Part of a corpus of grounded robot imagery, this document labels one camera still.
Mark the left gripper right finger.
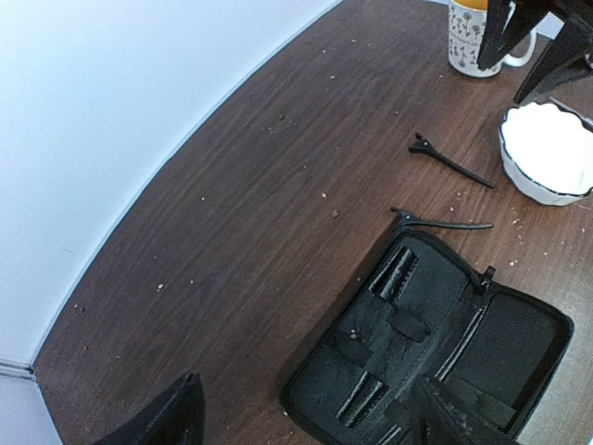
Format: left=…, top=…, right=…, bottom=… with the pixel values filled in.
left=414, top=375, right=528, bottom=444

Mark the white scalloped bowl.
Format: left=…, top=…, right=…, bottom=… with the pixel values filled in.
left=498, top=103, right=592, bottom=207

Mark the floral white mug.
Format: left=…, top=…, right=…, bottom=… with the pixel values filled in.
left=448, top=1, right=536, bottom=78

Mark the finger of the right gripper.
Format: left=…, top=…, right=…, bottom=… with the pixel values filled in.
left=513, top=1, right=592, bottom=105
left=477, top=1, right=549, bottom=70

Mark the black zippered tool case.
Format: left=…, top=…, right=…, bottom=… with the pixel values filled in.
left=281, top=229, right=574, bottom=444

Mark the black hair clip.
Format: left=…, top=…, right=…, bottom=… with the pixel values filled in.
left=390, top=207, right=494, bottom=231
left=409, top=133, right=496, bottom=189

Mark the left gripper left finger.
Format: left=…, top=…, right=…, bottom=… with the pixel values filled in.
left=95, top=373, right=206, bottom=444

